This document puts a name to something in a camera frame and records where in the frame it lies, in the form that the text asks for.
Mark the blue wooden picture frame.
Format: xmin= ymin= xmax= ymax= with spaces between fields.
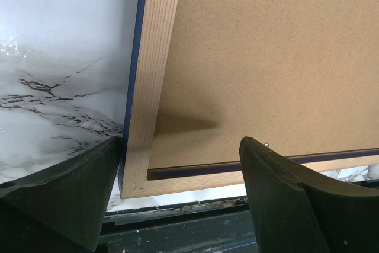
xmin=121 ymin=0 xmax=378 ymax=198

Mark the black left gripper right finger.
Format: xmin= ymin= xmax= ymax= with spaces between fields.
xmin=239 ymin=137 xmax=378 ymax=252

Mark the brown cardboard backing board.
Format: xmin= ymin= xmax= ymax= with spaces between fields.
xmin=149 ymin=0 xmax=378 ymax=168

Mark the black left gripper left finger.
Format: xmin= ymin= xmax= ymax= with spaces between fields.
xmin=1 ymin=136 xmax=121 ymax=252

